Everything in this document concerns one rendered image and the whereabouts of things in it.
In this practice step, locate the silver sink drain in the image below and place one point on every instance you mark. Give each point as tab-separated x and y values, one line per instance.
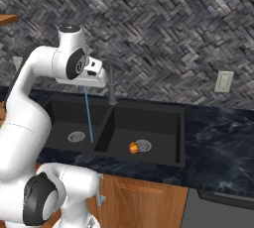
76	136
146	145

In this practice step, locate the black double sink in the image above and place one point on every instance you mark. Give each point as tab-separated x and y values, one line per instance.
149	123

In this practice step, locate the orange peach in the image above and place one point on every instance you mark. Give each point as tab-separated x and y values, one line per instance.
133	148

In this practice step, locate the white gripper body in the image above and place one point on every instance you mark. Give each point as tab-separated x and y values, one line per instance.
84	79

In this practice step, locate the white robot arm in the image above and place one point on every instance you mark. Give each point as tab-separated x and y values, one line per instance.
25	129

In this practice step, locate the grey dishwasher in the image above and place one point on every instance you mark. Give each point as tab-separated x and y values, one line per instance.
211	215

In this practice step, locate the dark grey sink faucet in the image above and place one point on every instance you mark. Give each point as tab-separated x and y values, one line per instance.
112	86

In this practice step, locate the blue water stream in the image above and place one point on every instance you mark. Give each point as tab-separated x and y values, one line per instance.
88	116

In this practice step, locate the white wall outlet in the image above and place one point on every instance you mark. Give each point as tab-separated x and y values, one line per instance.
16	63
224	81

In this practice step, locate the wooden shelf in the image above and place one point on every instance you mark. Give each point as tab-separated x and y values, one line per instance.
7	19

